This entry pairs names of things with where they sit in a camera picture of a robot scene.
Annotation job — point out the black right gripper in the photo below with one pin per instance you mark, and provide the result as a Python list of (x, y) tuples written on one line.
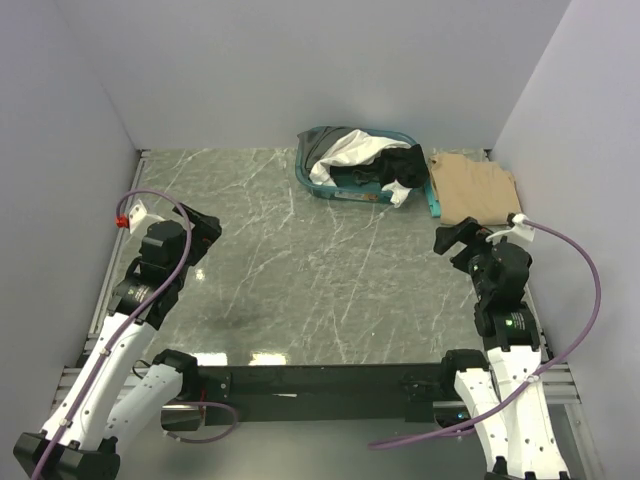
[(468, 231)]

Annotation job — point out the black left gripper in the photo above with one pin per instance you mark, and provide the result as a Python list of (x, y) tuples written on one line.
[(206, 229)]

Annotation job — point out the white t shirt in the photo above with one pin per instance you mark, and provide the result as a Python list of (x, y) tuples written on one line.
[(360, 155)]

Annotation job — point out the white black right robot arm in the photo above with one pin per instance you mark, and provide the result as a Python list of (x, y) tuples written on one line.
[(500, 386)]

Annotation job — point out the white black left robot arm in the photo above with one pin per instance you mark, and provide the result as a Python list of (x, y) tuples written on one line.
[(95, 423)]

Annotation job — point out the folded tan t shirt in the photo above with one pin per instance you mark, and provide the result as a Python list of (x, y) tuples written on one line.
[(466, 188)]

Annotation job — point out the black t shirt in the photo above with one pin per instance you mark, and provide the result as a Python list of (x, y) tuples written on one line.
[(407, 166)]

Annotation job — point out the teal plastic basket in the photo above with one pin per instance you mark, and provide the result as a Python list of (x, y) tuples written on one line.
[(350, 192)]

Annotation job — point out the grey t shirt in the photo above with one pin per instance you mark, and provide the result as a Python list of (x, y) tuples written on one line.
[(314, 143)]

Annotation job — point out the black base crossbar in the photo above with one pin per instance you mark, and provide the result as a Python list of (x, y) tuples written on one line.
[(277, 393)]

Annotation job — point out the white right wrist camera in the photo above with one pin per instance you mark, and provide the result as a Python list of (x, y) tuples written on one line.
[(518, 233)]

